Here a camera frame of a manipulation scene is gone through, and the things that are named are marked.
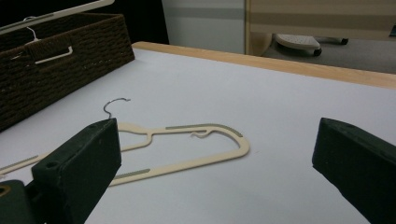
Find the dark green object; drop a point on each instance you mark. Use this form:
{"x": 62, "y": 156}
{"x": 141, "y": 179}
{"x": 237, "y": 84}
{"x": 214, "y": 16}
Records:
{"x": 393, "y": 31}

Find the beige striped wooden cabinet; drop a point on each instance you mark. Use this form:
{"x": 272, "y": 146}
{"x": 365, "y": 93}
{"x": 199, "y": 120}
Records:
{"x": 320, "y": 18}

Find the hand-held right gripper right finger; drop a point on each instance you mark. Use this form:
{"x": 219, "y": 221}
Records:
{"x": 358, "y": 168}

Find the white wheeled chair base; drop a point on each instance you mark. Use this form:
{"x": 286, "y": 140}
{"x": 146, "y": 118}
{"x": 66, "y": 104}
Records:
{"x": 297, "y": 41}

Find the brown woven basket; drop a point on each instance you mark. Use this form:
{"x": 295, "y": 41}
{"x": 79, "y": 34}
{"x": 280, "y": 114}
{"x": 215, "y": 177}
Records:
{"x": 77, "y": 77}

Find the white grey-striped panel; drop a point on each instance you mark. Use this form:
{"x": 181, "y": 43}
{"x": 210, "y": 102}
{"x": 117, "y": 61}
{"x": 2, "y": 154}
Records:
{"x": 202, "y": 28}

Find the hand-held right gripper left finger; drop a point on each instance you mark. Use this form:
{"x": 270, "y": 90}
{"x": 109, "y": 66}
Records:
{"x": 77, "y": 168}

